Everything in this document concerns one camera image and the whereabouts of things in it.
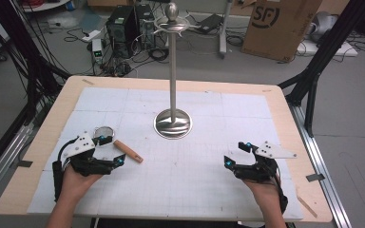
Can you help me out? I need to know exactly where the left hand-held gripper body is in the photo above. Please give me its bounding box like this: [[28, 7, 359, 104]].
[[64, 132, 118, 178]]

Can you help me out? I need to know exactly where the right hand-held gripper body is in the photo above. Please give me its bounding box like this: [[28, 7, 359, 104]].
[[234, 141, 298, 184]]

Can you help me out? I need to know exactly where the person's left hand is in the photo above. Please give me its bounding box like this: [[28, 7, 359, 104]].
[[59, 163, 105, 211]]

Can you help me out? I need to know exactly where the person's right hand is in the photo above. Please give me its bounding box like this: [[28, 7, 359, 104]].
[[242, 178, 282, 211]]

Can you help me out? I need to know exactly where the white grid mat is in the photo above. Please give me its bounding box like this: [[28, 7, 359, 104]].
[[26, 86, 304, 222]]

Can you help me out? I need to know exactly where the thin wooden stick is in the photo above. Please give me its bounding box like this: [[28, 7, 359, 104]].
[[297, 195, 319, 219]]

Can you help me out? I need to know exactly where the tall metal hook stand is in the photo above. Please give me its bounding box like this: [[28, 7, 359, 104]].
[[153, 2, 194, 141]]

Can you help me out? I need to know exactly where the white device with green light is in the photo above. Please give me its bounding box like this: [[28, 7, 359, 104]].
[[90, 38, 106, 65]]

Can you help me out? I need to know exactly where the white power strip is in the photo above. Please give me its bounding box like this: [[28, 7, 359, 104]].
[[81, 29, 103, 44]]

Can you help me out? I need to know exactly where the black computer tower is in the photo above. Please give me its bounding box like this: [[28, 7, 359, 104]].
[[106, 5, 141, 60], [135, 3, 157, 51]]

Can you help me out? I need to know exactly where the white stand pole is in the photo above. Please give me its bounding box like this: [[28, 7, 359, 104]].
[[218, 0, 233, 60]]

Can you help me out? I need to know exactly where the brown cardboard box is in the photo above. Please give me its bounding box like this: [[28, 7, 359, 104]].
[[240, 0, 324, 63]]

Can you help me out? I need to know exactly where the black power adapter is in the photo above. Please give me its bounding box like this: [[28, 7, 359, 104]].
[[198, 12, 225, 35]]

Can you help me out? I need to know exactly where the white flat board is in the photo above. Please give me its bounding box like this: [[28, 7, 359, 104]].
[[296, 39, 359, 59]]

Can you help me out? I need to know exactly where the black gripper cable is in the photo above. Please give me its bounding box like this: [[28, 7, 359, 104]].
[[273, 164, 290, 215], [51, 137, 80, 203]]

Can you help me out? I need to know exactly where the aluminium rail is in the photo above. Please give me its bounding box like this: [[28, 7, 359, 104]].
[[288, 104, 354, 228], [0, 122, 36, 208]]

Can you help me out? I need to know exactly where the black metal frame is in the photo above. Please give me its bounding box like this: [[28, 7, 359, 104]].
[[278, 0, 365, 139], [0, 0, 72, 127]]

